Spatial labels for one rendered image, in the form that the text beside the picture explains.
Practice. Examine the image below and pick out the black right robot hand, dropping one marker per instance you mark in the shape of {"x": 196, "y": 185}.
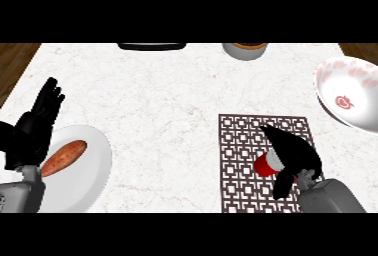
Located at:
{"x": 294, "y": 150}

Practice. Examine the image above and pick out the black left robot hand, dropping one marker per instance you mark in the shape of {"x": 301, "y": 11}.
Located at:
{"x": 34, "y": 130}

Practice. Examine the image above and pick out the red can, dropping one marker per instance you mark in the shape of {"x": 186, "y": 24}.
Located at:
{"x": 266, "y": 164}

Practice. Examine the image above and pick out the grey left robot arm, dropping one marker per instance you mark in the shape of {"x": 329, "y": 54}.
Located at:
{"x": 22, "y": 191}

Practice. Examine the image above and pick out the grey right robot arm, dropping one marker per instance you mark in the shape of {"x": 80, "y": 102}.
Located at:
{"x": 328, "y": 196}

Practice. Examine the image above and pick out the brown patterned placemat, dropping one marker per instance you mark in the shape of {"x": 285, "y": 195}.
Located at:
{"x": 245, "y": 160}

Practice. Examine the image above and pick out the white bowl with red print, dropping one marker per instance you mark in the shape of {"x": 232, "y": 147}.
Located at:
{"x": 351, "y": 96}

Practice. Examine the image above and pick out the orange sweet potato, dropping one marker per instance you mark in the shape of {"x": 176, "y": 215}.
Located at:
{"x": 62, "y": 158}

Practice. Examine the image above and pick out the white plate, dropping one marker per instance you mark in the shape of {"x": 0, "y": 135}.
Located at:
{"x": 78, "y": 173}

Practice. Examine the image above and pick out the grey cup with brown contents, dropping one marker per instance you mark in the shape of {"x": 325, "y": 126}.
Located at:
{"x": 244, "y": 51}

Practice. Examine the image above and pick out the black flat appliance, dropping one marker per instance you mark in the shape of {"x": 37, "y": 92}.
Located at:
{"x": 151, "y": 46}

